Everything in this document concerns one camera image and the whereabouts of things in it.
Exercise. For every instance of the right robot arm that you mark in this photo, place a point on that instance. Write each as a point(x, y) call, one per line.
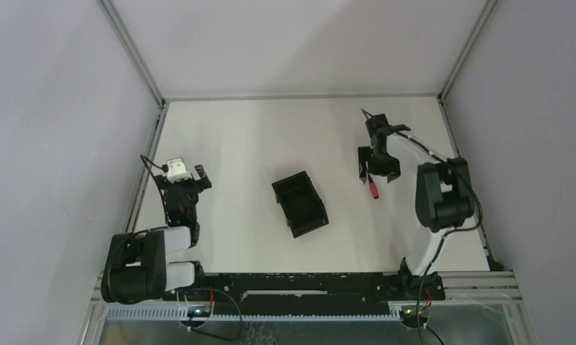
point(444, 198)

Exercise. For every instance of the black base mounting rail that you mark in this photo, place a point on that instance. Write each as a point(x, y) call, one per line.
point(309, 293)

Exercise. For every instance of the red handled screwdriver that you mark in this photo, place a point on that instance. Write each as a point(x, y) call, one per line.
point(372, 187)

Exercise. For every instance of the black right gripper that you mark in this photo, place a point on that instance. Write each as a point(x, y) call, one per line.
point(392, 169)

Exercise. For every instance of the perforated metal cable tray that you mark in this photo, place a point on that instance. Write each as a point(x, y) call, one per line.
point(173, 313)

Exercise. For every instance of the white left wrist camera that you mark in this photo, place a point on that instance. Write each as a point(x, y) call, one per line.
point(177, 171)

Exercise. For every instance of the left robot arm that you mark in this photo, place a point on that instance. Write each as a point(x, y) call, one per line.
point(137, 266)

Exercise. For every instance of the black plastic bin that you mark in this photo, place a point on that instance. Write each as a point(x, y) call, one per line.
point(302, 206)

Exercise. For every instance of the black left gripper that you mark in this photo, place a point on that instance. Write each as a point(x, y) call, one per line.
point(188, 185)

